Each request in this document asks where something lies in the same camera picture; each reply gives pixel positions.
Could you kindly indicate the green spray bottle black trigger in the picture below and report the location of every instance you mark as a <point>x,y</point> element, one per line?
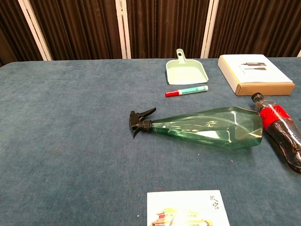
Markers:
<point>202,128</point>

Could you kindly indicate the cola bottle red label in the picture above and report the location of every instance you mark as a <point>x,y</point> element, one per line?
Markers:
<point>282,128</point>

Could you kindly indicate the red capped green marker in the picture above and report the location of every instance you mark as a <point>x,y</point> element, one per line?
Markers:
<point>187,91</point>

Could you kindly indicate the mint green dustpan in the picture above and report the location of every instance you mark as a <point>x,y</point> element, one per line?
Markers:
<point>185,71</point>

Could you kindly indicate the blue table cloth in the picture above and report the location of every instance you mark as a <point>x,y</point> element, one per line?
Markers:
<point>70,141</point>

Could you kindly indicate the palace picture card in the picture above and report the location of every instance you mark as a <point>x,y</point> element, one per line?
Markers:
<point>185,209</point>

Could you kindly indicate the white topped cardboard box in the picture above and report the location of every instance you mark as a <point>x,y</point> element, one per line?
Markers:
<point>254,70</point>

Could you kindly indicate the dark brown pleated curtain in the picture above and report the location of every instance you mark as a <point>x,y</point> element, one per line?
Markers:
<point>77,26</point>

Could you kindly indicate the white screen frame post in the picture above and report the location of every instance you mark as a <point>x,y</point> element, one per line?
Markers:
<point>35,29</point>
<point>207,28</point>
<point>123,29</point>

